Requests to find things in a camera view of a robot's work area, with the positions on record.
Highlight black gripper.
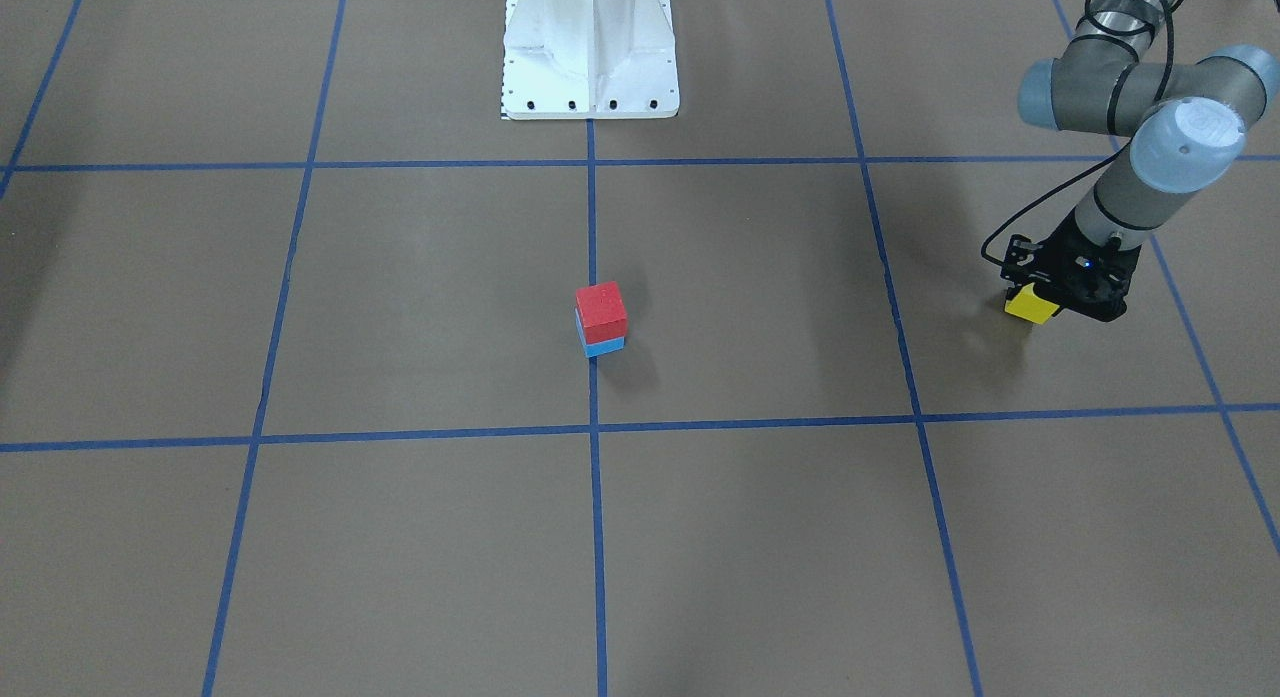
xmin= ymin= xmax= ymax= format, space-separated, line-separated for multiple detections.
xmin=1000 ymin=220 xmax=1140 ymax=324

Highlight yellow wooden block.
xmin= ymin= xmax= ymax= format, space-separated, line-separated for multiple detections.
xmin=1004 ymin=283 xmax=1062 ymax=325

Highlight red wooden block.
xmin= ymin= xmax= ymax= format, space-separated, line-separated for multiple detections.
xmin=573 ymin=281 xmax=628 ymax=345

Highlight blue wooden block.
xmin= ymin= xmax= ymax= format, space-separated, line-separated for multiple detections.
xmin=575 ymin=318 xmax=627 ymax=359

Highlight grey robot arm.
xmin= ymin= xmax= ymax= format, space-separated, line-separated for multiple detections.
xmin=996 ymin=0 xmax=1277 ymax=324

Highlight brown paper table cover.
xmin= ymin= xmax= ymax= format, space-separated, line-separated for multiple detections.
xmin=3 ymin=0 xmax=1279 ymax=696

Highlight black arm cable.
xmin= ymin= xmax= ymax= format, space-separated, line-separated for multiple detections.
xmin=980 ymin=0 xmax=1196 ymax=270

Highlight white camera stand base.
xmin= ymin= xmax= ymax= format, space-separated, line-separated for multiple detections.
xmin=500 ymin=0 xmax=681 ymax=120

